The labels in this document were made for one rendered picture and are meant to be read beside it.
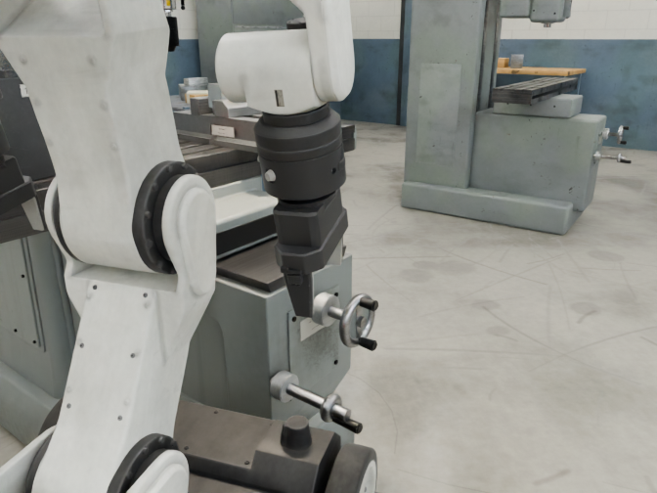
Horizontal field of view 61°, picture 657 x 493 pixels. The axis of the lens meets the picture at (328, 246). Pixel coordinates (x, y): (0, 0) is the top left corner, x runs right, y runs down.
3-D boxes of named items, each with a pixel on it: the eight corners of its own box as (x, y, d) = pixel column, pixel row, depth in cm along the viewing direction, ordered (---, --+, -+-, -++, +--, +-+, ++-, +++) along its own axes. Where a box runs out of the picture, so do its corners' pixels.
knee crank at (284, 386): (369, 425, 109) (370, 400, 107) (351, 442, 104) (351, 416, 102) (284, 386, 121) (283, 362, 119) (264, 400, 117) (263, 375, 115)
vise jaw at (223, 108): (264, 112, 146) (264, 97, 145) (228, 117, 137) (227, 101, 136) (248, 111, 150) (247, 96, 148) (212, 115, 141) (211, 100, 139)
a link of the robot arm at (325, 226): (334, 280, 57) (322, 172, 51) (250, 270, 61) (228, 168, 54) (368, 219, 67) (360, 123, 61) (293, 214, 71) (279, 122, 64)
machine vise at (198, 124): (302, 144, 142) (301, 100, 139) (260, 153, 132) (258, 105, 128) (212, 131, 163) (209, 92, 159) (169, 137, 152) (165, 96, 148)
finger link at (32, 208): (46, 231, 84) (31, 194, 81) (29, 228, 85) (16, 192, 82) (54, 226, 85) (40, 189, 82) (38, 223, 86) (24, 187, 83)
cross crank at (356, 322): (389, 339, 122) (391, 291, 117) (358, 364, 113) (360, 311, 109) (330, 319, 131) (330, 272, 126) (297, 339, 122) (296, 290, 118)
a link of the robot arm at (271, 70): (328, 165, 53) (314, 39, 47) (227, 162, 56) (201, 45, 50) (360, 122, 62) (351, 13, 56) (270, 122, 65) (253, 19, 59)
